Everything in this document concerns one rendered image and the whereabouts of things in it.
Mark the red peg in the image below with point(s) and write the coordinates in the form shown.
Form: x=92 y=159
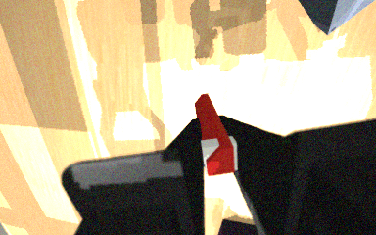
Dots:
x=219 y=149

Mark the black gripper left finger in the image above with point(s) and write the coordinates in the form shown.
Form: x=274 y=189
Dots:
x=174 y=175

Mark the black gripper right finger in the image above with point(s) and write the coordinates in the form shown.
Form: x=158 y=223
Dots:
x=273 y=169

